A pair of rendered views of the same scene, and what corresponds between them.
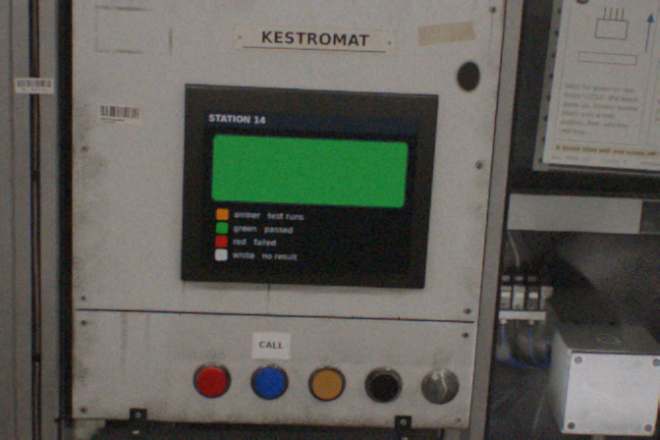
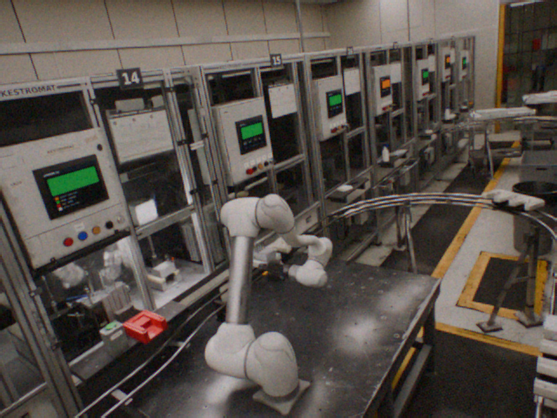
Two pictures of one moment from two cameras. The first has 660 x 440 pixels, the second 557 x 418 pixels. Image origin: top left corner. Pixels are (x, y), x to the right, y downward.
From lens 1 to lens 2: 0.71 m
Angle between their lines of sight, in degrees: 44
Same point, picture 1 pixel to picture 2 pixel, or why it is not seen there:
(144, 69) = (18, 170)
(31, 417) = (22, 275)
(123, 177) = (23, 200)
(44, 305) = (13, 243)
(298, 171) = (71, 181)
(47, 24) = not seen: outside the picture
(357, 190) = (87, 180)
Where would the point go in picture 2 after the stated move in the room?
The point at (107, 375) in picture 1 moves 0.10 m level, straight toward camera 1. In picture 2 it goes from (40, 253) to (55, 256)
